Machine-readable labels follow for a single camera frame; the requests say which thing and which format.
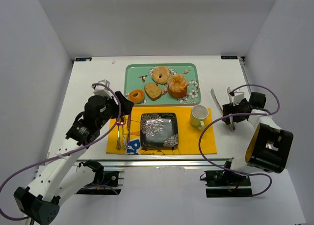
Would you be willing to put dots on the blue corner label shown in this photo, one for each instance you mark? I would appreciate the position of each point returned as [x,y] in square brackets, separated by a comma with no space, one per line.
[229,57]
[83,59]

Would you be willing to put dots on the sugared bundt cake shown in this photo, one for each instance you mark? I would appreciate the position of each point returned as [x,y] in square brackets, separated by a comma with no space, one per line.
[177,86]

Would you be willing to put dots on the orange glazed donut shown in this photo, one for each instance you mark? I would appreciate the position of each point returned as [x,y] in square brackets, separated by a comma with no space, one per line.
[136,96]

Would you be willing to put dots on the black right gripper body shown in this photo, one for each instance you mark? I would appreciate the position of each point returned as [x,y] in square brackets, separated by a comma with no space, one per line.
[228,111]

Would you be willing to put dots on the pale yellow mug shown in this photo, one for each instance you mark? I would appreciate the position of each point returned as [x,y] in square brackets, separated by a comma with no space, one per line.
[198,116]

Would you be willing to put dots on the iridescent fork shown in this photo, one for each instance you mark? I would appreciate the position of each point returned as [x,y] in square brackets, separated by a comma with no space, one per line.
[119,141]

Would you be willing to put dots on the pale glazed bagel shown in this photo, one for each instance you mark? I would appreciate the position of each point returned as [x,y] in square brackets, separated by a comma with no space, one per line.
[161,74]

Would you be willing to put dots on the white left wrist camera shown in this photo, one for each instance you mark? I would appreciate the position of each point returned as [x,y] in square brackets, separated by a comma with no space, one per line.
[101,90]

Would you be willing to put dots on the brown bread slice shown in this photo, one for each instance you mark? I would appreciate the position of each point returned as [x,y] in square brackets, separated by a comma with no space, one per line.
[153,91]

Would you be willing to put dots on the right blue corner label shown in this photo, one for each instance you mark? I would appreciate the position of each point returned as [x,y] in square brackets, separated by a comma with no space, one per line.
[229,57]

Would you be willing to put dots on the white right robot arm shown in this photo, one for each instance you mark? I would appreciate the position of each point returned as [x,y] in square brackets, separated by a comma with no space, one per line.
[270,145]

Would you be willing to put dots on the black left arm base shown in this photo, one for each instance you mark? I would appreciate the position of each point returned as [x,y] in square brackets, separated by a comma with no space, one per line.
[111,185]

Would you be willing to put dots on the aluminium table frame rail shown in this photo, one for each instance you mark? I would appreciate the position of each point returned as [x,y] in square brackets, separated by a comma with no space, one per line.
[122,165]

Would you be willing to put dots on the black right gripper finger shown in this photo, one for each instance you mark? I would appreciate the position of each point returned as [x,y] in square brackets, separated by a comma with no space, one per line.
[239,118]
[227,119]

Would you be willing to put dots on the yellow printed placemat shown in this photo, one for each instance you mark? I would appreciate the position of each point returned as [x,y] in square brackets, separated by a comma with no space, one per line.
[188,134]

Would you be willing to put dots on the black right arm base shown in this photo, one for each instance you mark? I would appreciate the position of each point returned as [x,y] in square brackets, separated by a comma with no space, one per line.
[225,184]

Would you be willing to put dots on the left blue corner label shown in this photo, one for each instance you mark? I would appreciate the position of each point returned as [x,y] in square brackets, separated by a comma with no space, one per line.
[83,59]

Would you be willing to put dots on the black floral square plate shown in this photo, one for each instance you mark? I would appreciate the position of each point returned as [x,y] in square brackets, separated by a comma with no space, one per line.
[159,130]

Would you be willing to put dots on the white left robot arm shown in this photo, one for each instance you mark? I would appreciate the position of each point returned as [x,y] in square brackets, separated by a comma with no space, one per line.
[42,198]

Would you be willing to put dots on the metal tongs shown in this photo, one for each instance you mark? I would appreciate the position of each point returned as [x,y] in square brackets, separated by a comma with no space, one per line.
[217,99]

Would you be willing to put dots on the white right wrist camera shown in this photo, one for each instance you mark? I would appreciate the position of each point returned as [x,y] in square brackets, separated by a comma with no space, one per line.
[237,97]

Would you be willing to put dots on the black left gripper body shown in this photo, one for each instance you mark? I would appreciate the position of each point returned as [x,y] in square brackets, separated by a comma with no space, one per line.
[123,105]

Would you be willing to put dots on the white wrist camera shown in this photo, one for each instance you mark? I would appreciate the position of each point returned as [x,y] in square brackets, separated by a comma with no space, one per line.
[101,90]
[237,97]

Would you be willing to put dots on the iridescent knife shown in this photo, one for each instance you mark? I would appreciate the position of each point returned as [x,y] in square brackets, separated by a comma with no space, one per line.
[128,130]

